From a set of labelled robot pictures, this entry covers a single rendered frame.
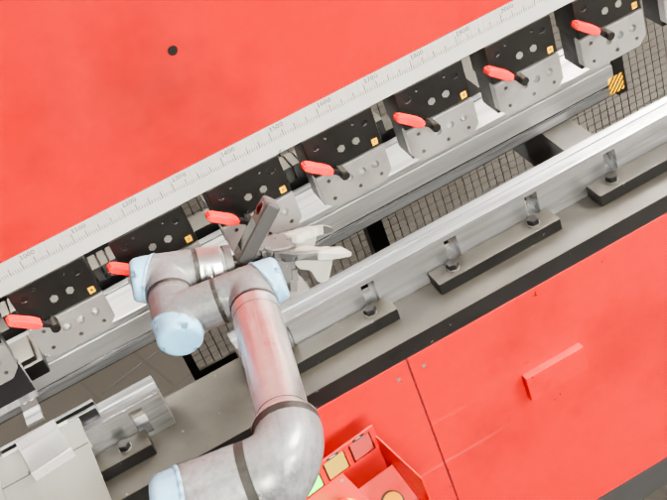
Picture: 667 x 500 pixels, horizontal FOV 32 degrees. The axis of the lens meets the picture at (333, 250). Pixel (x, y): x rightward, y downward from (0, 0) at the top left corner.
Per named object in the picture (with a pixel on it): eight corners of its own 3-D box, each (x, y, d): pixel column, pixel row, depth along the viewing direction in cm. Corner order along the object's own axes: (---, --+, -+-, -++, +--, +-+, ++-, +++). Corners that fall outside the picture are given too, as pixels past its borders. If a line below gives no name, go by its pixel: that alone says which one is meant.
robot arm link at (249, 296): (333, 454, 147) (266, 235, 186) (250, 486, 147) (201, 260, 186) (358, 510, 154) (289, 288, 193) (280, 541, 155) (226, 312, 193)
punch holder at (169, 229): (143, 310, 223) (107, 244, 213) (131, 287, 229) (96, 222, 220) (213, 272, 225) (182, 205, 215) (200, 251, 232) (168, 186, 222)
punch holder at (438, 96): (416, 164, 232) (394, 95, 222) (397, 147, 239) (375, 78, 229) (480, 130, 235) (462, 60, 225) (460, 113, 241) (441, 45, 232)
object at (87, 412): (9, 467, 231) (2, 457, 230) (6, 457, 234) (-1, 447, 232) (101, 417, 235) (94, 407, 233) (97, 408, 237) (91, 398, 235)
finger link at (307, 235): (323, 250, 209) (284, 266, 203) (320, 218, 207) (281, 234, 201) (334, 254, 207) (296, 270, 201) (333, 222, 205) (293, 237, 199)
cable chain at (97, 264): (9, 329, 261) (1, 316, 259) (5, 315, 266) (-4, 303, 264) (160, 251, 267) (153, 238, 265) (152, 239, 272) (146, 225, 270)
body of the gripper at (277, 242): (292, 275, 204) (223, 286, 201) (288, 228, 200) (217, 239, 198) (302, 292, 197) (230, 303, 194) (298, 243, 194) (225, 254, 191)
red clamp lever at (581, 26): (580, 22, 227) (616, 33, 232) (568, 15, 230) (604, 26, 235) (576, 31, 227) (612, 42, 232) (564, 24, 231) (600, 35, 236)
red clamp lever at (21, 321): (8, 319, 207) (62, 324, 212) (4, 308, 211) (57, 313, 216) (6, 328, 208) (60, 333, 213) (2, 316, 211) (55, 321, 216)
